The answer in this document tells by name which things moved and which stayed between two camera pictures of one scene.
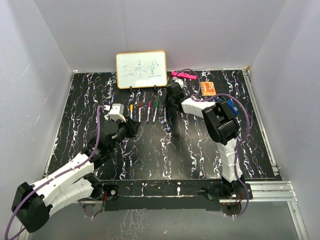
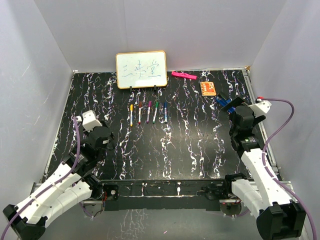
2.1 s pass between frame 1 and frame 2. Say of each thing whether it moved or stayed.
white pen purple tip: stayed
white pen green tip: stayed
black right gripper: moved
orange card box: stayed
